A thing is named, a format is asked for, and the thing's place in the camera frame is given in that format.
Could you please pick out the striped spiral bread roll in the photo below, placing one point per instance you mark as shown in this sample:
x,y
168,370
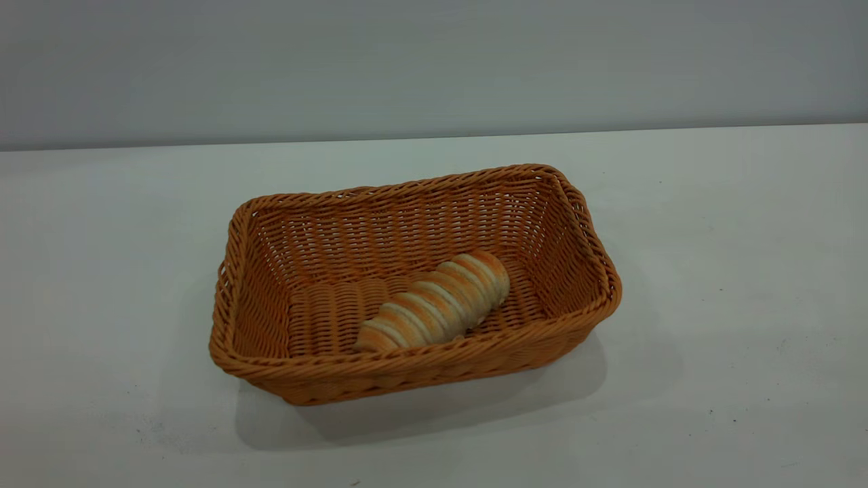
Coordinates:
x,y
434,305

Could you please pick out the orange woven wicker basket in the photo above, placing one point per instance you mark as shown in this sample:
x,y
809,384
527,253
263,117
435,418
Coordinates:
x,y
325,230

